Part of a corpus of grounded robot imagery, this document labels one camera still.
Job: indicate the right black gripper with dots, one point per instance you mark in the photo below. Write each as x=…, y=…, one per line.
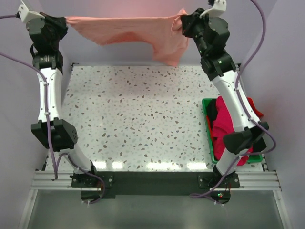
x=190, y=21

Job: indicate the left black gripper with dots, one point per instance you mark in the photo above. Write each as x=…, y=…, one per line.
x=60, y=22

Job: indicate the salmon pink t shirt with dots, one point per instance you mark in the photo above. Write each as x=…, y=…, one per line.
x=164, y=34

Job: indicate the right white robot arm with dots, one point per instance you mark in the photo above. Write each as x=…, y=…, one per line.
x=210, y=35

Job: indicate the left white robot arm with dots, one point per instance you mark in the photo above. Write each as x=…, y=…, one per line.
x=53, y=132

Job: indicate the magenta t shirt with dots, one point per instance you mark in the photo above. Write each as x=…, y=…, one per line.
x=221, y=126

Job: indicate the red t shirt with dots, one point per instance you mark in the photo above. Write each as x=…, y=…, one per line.
x=257, y=112

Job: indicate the black t shirt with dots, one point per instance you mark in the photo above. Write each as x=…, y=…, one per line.
x=211, y=115

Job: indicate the green plastic bin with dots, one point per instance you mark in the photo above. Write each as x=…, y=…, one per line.
x=246, y=159

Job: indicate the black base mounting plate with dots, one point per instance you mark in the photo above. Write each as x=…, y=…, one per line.
x=108, y=185

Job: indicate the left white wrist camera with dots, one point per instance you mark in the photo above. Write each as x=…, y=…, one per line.
x=27, y=13

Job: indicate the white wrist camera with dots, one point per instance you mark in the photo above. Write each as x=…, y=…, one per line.
x=27, y=13
x=218, y=7

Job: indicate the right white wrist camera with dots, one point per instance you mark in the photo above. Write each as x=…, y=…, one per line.
x=218, y=7

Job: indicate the aluminium rail frame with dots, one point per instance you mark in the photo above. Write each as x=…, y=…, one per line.
x=144, y=130

